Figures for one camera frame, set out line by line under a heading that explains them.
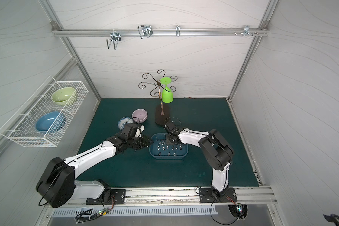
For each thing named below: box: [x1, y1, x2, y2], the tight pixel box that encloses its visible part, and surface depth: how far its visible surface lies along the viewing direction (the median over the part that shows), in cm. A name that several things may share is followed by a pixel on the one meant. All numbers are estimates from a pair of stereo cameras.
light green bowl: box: [51, 86, 76, 106], surface depth 75 cm
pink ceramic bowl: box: [131, 108, 148, 124], surface depth 106 cm
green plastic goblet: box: [160, 77, 174, 104], surface depth 93 cm
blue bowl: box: [35, 111, 66, 134], surface depth 64 cm
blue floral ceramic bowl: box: [117, 116, 134, 131], surface depth 103 cm
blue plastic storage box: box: [148, 133, 189, 160], surface depth 91 cm
